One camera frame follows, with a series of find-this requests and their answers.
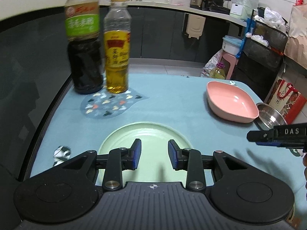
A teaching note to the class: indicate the blue patterned tablecloth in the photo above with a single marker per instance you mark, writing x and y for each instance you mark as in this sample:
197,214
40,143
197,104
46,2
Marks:
178,102

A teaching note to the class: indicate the dark soy sauce bottle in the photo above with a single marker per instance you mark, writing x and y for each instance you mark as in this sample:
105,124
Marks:
82,23

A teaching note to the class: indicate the white water purifier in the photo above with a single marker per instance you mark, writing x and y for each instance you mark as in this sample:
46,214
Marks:
242,9

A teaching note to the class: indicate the pink plastic stool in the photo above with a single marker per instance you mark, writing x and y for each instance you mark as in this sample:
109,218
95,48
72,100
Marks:
229,61

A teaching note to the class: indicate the black countertop appliance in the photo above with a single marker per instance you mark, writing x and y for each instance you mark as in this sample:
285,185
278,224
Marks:
210,5

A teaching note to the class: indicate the person's right hand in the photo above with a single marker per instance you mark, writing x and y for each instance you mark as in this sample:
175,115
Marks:
305,160

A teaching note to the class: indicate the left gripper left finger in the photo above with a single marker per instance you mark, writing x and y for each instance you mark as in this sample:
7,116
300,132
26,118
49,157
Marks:
119,160

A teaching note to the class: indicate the black storage rack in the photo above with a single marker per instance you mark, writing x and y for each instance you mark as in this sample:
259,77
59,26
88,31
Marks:
261,54

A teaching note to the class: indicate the large oil jug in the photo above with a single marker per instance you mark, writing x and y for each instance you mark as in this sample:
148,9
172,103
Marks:
218,72

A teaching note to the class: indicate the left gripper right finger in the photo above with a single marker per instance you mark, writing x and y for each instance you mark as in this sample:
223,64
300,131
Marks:
189,160

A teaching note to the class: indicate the green plate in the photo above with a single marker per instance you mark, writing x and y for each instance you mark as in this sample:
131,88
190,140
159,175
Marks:
154,164

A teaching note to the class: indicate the stainless steel bowl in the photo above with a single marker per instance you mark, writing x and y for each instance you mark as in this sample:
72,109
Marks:
268,117

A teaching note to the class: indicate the red gift bag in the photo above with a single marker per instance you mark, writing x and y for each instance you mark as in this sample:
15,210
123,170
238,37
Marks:
286,99

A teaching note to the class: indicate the yellow oil bottle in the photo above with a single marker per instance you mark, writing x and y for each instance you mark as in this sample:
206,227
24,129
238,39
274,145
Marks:
117,39

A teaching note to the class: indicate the beige hanging bin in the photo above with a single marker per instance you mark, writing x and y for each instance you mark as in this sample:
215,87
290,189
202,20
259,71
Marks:
195,25

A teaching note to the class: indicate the pink oval bowl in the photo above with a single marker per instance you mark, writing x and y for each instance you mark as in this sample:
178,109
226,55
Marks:
231,103

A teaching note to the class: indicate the white lidded container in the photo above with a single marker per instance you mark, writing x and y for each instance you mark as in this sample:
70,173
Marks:
231,45

